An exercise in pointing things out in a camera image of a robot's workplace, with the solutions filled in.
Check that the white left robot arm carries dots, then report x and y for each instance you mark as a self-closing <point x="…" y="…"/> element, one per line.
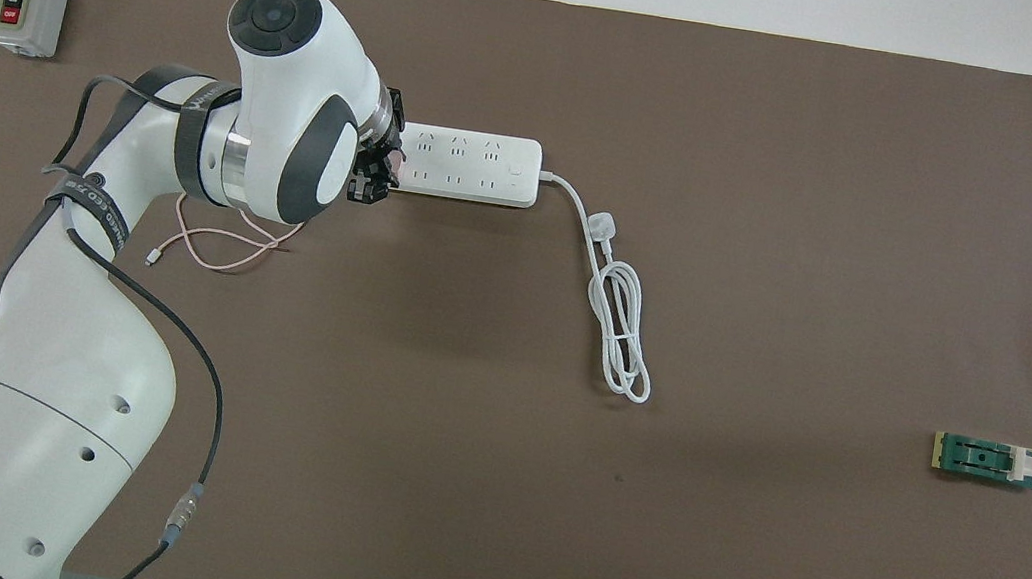
<point x="61" y="367"/>

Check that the grey on-off switch box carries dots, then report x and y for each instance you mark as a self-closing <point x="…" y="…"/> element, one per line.
<point x="40" y="11"/>

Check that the green knife switch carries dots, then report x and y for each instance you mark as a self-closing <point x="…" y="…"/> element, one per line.
<point x="982" y="459"/>

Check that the brown table mat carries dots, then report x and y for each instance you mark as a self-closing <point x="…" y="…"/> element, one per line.
<point x="448" y="482"/>

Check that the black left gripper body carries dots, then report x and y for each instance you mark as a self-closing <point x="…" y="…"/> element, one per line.
<point x="378" y="159"/>

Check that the white power strip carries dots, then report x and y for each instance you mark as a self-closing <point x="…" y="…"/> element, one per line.
<point x="473" y="167"/>

